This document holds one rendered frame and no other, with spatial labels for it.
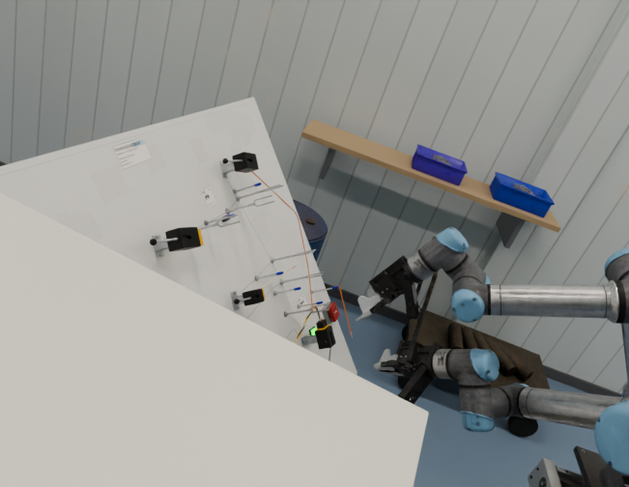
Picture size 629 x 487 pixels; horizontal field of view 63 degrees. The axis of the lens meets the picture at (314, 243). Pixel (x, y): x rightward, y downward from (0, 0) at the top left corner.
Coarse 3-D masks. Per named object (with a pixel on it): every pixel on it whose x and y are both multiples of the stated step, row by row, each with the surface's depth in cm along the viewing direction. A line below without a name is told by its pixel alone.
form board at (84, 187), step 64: (192, 128) 128; (256, 128) 158; (0, 192) 80; (64, 192) 90; (128, 192) 104; (192, 192) 123; (128, 256) 101; (192, 256) 118; (256, 256) 142; (256, 320) 136
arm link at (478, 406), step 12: (468, 396) 124; (480, 396) 123; (492, 396) 125; (504, 396) 127; (468, 408) 124; (480, 408) 123; (492, 408) 124; (504, 408) 126; (468, 420) 124; (480, 420) 122; (492, 420) 123
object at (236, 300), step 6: (234, 294) 128; (246, 294) 125; (252, 294) 124; (258, 294) 126; (234, 300) 121; (240, 300) 122; (246, 300) 125; (252, 300) 124; (258, 300) 125; (264, 300) 128; (234, 306) 128
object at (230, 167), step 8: (224, 160) 127; (232, 160) 129; (240, 160) 130; (248, 160) 133; (256, 160) 135; (224, 168) 136; (232, 168) 135; (240, 168) 131; (248, 168) 132; (256, 168) 134; (224, 176) 136
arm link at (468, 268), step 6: (468, 258) 134; (462, 264) 133; (468, 264) 133; (474, 264) 135; (450, 270) 134; (456, 270) 133; (462, 270) 133; (468, 270) 132; (474, 270) 133; (480, 270) 135; (450, 276) 136; (456, 276) 132; (474, 276) 129; (480, 276) 132; (486, 276) 135; (486, 282) 134
